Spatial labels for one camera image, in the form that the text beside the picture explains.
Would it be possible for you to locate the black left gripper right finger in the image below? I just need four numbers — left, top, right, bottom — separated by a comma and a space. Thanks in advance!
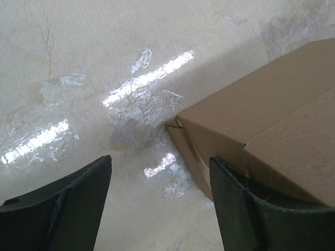
209, 157, 334, 250

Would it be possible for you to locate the brown cardboard box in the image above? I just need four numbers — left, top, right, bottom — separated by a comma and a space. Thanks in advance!
165, 39, 334, 206

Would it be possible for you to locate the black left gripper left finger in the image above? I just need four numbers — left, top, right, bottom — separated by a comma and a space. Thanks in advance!
1, 155, 112, 250

